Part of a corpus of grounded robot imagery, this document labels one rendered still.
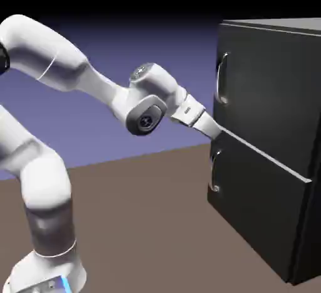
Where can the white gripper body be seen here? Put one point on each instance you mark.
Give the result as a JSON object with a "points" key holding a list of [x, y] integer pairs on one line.
{"points": [[207, 123]]}

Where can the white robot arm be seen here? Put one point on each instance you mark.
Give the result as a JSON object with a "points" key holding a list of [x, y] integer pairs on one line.
{"points": [[60, 64]]}

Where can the large dark cabinet door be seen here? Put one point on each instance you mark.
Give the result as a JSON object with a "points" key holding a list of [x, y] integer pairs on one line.
{"points": [[265, 102]]}

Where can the dark grey cabinet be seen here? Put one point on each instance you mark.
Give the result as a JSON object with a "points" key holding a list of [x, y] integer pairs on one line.
{"points": [[270, 172]]}

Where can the small dark cabinet door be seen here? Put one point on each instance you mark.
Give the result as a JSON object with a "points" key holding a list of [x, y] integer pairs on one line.
{"points": [[255, 205]]}

